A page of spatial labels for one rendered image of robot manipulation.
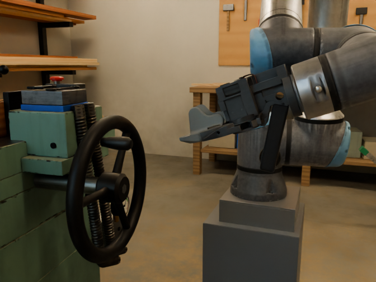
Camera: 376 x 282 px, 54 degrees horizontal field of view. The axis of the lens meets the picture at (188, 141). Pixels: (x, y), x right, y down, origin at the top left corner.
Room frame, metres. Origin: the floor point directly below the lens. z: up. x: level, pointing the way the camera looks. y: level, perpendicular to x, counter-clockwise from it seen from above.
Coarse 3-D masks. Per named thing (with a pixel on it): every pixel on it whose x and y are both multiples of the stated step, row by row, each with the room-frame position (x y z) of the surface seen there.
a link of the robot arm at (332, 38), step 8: (352, 24) 0.70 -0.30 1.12; (360, 24) 0.69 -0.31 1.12; (320, 32) 0.66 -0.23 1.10; (328, 32) 0.65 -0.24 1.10; (336, 32) 0.65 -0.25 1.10; (344, 32) 0.65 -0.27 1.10; (352, 32) 0.63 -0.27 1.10; (360, 32) 0.61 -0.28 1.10; (368, 32) 0.60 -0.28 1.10; (328, 40) 0.64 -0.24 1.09; (336, 40) 0.64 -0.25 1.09; (344, 40) 0.62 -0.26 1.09; (320, 48) 0.64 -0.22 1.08; (328, 48) 0.64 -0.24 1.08; (336, 48) 0.64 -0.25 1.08
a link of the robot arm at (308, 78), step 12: (312, 60) 0.57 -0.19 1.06; (300, 72) 0.56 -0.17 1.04; (312, 72) 0.55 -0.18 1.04; (300, 84) 0.55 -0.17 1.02; (312, 84) 0.54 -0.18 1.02; (324, 84) 0.53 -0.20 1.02; (300, 96) 0.54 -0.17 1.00; (312, 96) 0.54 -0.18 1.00; (324, 96) 0.54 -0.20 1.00; (300, 108) 0.57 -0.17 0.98; (312, 108) 0.55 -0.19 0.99; (324, 108) 0.55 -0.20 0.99
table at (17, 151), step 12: (108, 132) 1.04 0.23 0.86; (0, 144) 0.69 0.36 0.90; (12, 144) 0.69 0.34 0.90; (24, 144) 0.72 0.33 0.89; (0, 156) 0.66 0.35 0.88; (12, 156) 0.69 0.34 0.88; (24, 156) 0.72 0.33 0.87; (36, 156) 0.72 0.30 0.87; (72, 156) 0.72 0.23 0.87; (0, 168) 0.65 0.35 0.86; (12, 168) 0.68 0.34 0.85; (24, 168) 0.70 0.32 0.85; (36, 168) 0.69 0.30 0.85; (48, 168) 0.69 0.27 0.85; (60, 168) 0.68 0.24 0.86
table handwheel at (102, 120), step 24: (120, 120) 0.71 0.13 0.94; (96, 144) 0.62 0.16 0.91; (72, 168) 0.58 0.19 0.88; (120, 168) 0.72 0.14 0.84; (144, 168) 0.82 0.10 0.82; (72, 192) 0.57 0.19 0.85; (96, 192) 0.64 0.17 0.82; (120, 192) 0.68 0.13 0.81; (144, 192) 0.81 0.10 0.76; (72, 216) 0.56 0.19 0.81; (120, 216) 0.72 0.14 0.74; (72, 240) 0.57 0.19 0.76; (120, 240) 0.71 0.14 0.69
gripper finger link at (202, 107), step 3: (198, 105) 0.66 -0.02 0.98; (201, 105) 0.65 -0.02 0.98; (204, 105) 0.65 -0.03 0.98; (201, 108) 0.65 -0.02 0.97; (204, 108) 0.65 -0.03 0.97; (207, 108) 0.65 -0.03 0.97; (204, 111) 0.65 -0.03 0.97; (207, 111) 0.65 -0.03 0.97; (210, 111) 0.65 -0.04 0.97; (219, 111) 0.64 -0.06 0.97; (222, 111) 0.64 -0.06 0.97; (207, 114) 0.65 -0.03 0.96; (210, 114) 0.65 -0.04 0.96; (222, 114) 0.64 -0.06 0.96; (225, 120) 0.64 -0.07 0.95; (225, 123) 0.64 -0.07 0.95; (213, 126) 0.64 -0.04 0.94
